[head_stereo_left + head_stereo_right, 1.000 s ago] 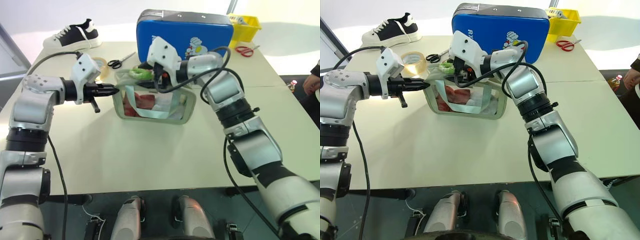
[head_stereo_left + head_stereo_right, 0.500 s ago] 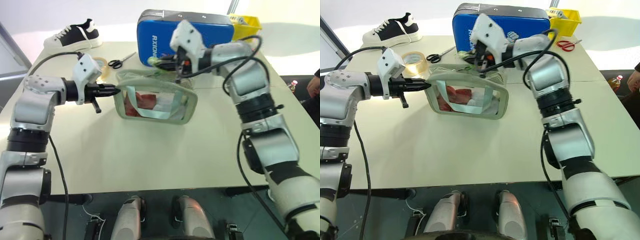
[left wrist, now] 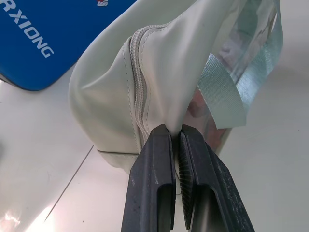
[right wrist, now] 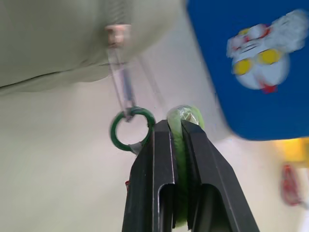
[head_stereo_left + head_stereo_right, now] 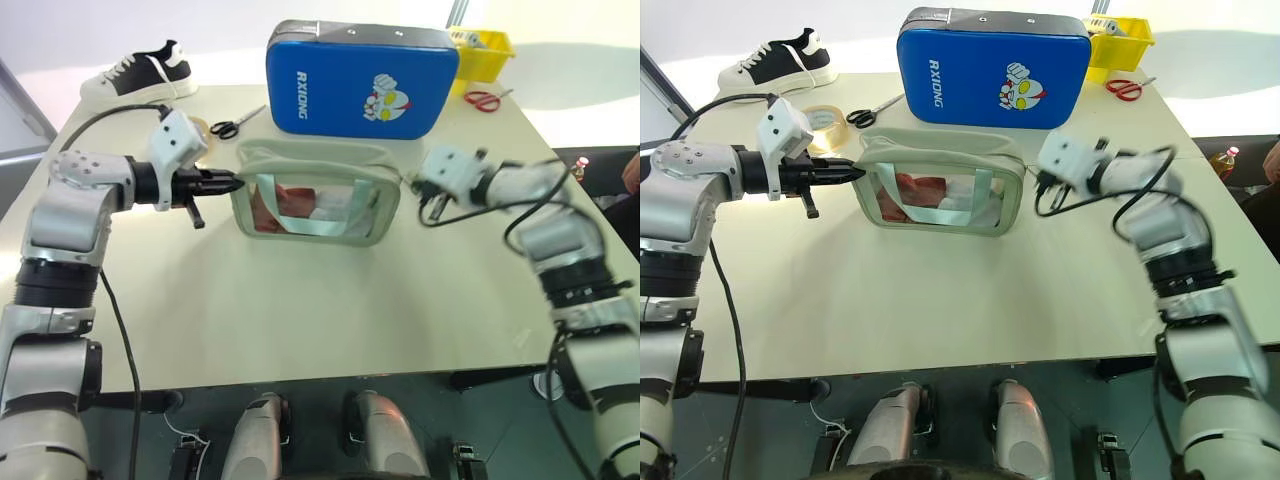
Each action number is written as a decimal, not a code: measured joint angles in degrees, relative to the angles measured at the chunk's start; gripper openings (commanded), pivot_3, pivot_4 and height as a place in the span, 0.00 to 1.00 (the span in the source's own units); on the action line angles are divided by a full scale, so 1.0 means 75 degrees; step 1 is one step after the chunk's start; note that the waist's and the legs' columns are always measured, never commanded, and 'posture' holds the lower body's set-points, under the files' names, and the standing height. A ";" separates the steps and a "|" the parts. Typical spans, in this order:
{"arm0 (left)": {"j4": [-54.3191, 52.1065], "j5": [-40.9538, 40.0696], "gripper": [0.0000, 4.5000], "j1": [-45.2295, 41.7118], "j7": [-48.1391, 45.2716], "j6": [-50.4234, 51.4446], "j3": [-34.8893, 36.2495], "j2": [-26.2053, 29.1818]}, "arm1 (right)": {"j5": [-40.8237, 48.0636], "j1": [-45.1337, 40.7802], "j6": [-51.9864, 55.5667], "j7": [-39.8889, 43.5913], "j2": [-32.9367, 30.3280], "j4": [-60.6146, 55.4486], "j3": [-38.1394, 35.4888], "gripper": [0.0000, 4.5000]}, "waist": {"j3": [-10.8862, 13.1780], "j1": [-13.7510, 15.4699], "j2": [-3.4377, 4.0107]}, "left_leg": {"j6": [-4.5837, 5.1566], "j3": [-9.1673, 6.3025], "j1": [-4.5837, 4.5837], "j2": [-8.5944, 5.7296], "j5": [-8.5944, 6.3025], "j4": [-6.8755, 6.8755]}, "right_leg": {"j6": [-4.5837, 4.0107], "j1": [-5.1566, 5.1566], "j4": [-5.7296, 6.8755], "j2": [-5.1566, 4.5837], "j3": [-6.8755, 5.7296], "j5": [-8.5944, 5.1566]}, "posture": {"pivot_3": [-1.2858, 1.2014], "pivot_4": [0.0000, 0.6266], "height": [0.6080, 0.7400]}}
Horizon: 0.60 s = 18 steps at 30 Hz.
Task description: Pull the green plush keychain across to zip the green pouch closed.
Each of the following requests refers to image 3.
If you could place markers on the blue box with white lettering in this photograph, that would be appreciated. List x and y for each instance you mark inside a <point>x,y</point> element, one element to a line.
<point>43,36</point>

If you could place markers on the pale green zip pouch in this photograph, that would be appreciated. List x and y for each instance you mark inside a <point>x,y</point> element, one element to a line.
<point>166,72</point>

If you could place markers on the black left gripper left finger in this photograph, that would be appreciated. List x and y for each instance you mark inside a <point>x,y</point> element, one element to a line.
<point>147,178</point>

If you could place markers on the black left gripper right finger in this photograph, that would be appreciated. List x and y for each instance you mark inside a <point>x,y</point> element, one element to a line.
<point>212,183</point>

